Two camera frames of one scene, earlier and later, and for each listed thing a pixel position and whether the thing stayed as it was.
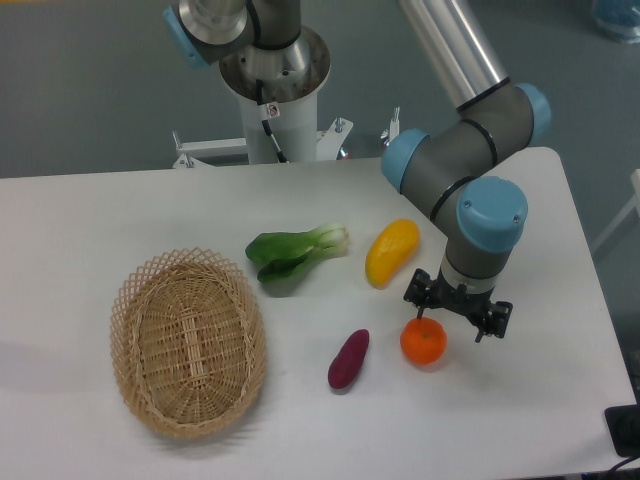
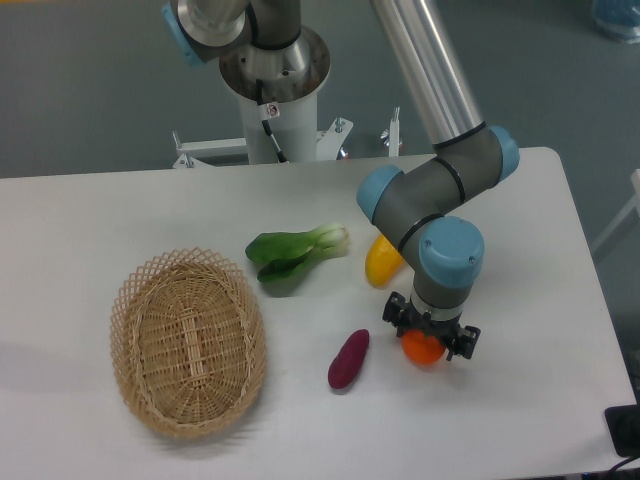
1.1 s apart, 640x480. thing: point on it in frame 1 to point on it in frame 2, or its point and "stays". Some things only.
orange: x=423 y=340 stays
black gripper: x=422 y=292 to x=402 y=315
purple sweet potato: x=349 y=359 stays
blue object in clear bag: x=618 y=19 stays
